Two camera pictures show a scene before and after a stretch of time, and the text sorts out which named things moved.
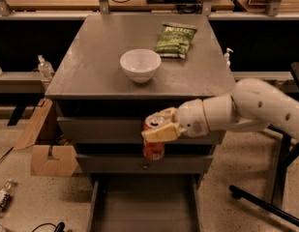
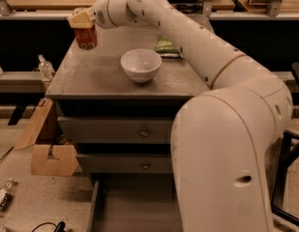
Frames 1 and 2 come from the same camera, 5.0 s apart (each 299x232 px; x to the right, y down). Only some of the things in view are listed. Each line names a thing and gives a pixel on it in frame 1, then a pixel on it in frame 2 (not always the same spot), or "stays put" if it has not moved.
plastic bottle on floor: x=3 y=194 stays put
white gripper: x=192 y=117 -> x=100 y=15
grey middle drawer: x=137 y=163 stays put
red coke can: x=154 y=151 -> x=86 y=38
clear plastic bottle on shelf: x=45 y=69 stays put
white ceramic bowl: x=140 y=64 stays put
